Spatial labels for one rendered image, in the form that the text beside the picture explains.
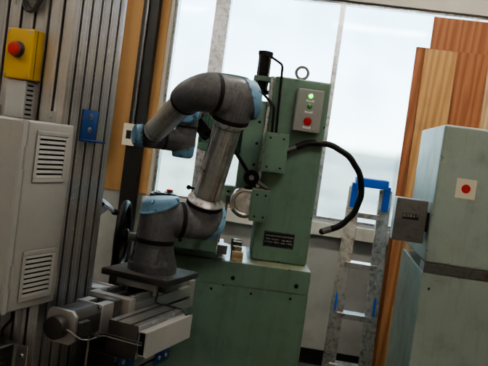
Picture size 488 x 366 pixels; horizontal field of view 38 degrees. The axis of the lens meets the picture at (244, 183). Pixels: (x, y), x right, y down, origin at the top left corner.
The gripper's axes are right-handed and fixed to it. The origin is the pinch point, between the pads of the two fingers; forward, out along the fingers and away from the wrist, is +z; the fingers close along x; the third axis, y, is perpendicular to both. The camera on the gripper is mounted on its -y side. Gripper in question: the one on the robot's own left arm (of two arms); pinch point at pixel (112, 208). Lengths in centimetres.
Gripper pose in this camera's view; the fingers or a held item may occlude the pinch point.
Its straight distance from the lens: 294.3
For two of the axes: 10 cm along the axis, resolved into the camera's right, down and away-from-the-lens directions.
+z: 7.9, 6.1, 0.4
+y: -6.1, 7.9, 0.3
